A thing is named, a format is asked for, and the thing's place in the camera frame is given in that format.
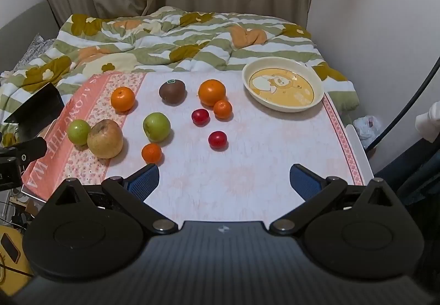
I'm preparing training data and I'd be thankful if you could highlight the small mandarin front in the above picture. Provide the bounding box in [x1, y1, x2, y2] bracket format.
[141, 143, 163, 164]

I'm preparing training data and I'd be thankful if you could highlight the small mandarin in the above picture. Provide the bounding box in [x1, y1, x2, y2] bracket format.
[213, 99, 233, 120]
[141, 143, 163, 164]

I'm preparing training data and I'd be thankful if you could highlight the large yellowish red apple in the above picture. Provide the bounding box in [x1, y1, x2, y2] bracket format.
[87, 119, 124, 159]

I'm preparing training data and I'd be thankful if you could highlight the green apple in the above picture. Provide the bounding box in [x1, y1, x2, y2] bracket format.
[67, 119, 91, 146]
[143, 112, 171, 143]

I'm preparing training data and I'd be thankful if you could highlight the medium orange mandarin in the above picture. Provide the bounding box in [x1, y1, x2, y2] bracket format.
[110, 87, 136, 112]

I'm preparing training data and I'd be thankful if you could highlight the red cherry tomato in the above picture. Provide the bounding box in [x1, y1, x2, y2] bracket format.
[208, 131, 228, 149]
[191, 109, 210, 126]

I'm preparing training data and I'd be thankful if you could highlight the brown kiwi with sticker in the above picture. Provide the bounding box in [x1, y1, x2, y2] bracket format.
[159, 79, 186, 105]

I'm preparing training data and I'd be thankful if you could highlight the large orange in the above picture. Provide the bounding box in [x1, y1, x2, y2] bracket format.
[198, 79, 226, 106]

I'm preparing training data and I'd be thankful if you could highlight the white plastic bag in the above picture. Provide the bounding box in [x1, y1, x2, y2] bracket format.
[353, 115, 381, 149]

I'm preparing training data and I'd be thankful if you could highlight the yellow guitar body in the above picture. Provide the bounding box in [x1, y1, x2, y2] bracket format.
[0, 225, 34, 295]

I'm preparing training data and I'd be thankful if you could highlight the pink white tablecloth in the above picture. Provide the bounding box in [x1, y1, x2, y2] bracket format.
[24, 72, 364, 224]

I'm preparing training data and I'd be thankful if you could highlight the cream bowl with bear print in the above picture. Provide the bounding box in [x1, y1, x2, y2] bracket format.
[242, 57, 325, 113]

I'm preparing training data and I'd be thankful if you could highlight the grey sofa backrest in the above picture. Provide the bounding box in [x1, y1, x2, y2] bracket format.
[0, 2, 59, 72]

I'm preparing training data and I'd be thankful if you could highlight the green striped floral blanket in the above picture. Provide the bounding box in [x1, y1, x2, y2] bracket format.
[0, 6, 360, 148]

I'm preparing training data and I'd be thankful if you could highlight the black cable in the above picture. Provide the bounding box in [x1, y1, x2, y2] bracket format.
[365, 56, 440, 154]

